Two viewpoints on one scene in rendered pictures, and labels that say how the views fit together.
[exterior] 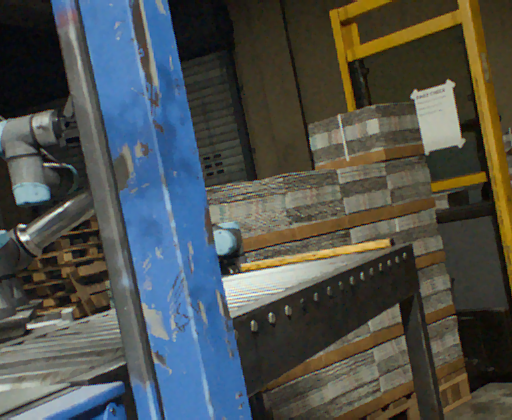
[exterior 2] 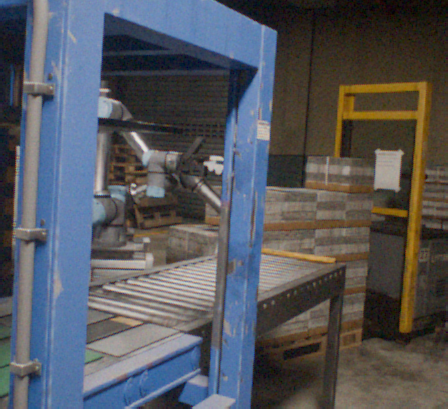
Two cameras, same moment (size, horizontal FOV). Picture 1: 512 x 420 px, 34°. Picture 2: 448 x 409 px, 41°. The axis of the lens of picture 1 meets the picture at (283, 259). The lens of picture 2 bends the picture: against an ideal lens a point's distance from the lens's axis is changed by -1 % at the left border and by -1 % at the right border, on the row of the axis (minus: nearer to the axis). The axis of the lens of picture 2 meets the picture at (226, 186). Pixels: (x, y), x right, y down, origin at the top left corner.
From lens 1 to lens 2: 0.68 m
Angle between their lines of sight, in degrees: 4
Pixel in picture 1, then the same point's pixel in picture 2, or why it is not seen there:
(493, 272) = (396, 271)
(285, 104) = (297, 106)
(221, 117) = not seen: hidden behind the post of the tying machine
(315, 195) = (301, 206)
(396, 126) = (360, 173)
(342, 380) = not seen: hidden behind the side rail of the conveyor
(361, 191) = (328, 208)
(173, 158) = (251, 268)
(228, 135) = not seen: hidden behind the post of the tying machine
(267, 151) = (277, 133)
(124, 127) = (236, 252)
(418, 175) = (365, 205)
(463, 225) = (385, 237)
